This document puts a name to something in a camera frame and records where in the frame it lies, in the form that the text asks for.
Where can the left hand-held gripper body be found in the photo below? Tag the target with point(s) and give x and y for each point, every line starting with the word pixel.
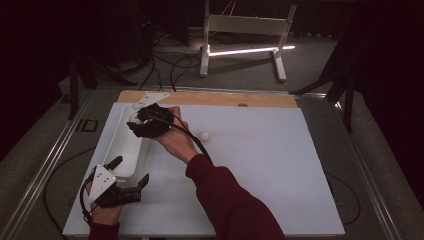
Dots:
pixel 111 191

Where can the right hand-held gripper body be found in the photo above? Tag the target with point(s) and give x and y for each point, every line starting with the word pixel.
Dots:
pixel 155 125

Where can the white ball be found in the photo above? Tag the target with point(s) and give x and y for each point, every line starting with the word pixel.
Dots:
pixel 204 136
pixel 134 117

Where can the white rectangular tray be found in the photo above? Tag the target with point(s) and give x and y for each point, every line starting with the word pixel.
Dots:
pixel 128 150

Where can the person's left hand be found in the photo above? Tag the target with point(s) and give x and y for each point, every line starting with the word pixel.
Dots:
pixel 106 215

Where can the person's right hand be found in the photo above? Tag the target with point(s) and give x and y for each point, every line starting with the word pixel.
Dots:
pixel 176 140

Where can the black tripod stand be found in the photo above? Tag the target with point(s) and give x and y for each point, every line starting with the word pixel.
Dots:
pixel 336 76
pixel 90 76

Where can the white metal stand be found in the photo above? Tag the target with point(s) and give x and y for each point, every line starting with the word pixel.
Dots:
pixel 246 36

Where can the black floor bracket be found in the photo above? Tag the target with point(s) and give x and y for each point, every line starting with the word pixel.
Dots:
pixel 86 125

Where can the aluminium floor rail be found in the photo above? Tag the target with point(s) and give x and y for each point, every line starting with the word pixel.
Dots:
pixel 233 89
pixel 43 166
pixel 370 173

